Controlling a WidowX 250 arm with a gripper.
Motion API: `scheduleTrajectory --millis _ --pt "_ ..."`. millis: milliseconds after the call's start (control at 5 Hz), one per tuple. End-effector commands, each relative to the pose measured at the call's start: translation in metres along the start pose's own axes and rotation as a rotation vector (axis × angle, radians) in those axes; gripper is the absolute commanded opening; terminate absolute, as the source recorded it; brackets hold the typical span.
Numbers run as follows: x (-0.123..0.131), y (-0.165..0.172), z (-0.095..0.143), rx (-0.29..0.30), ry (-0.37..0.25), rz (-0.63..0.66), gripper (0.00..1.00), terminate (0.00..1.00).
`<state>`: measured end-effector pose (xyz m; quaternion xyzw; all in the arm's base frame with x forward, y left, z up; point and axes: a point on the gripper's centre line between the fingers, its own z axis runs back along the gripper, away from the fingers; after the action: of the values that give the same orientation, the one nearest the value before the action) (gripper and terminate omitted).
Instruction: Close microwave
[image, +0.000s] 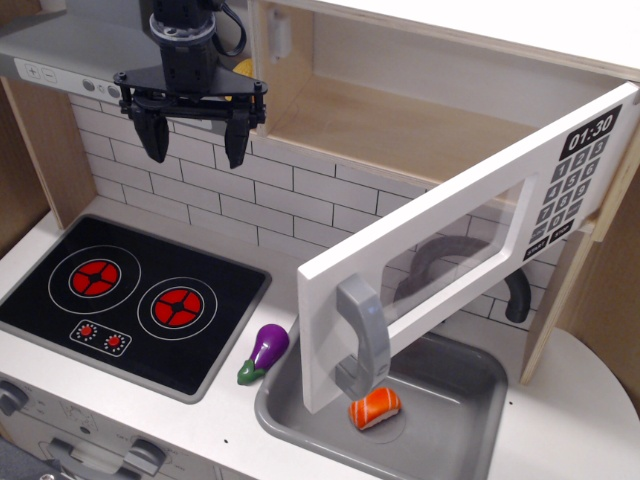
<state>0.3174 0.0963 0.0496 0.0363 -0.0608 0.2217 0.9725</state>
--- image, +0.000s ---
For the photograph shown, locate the grey toy sink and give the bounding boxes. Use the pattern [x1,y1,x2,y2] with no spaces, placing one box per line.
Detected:
[255,333,508,479]

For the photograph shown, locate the black toy stovetop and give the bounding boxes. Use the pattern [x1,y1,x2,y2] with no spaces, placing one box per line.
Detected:
[1,215,271,404]

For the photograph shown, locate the grey left oven knob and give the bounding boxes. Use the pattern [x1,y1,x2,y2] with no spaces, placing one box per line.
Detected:
[0,380,29,417]

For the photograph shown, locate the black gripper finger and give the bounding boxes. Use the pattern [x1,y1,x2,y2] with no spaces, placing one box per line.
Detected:
[132,105,169,163]
[224,110,250,169]

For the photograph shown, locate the grey range hood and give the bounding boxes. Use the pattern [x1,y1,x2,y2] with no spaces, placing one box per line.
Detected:
[0,0,251,114]

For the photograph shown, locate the yellow toy shell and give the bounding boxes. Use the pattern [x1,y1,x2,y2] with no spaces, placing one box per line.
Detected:
[233,58,254,78]

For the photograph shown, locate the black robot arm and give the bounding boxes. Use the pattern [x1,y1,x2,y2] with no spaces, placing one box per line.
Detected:
[114,1,268,169]

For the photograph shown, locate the orange salmon sushi toy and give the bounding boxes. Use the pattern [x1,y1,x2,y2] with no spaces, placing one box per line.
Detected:
[348,387,402,431]

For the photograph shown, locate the white toy microwave door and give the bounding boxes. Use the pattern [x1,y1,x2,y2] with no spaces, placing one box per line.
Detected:
[297,83,639,413]

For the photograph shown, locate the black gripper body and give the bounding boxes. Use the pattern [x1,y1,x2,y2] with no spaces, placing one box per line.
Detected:
[114,30,267,130]

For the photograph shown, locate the grey oven knob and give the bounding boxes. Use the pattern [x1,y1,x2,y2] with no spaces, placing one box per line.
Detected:
[124,438,167,476]
[0,380,29,417]

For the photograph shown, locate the grey right oven knob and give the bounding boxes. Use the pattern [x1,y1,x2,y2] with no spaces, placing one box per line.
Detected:
[124,438,167,476]

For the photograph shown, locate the wooden microwave cabinet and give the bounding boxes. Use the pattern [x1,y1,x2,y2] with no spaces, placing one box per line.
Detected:
[247,0,640,386]

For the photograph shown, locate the purple toy eggplant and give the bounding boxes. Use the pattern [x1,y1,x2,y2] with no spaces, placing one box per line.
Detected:
[237,324,290,386]

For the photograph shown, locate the dark grey toy faucet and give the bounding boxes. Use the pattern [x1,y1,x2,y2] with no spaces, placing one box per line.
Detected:
[386,235,532,324]

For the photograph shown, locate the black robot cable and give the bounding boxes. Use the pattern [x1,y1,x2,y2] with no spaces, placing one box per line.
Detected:
[212,0,249,58]

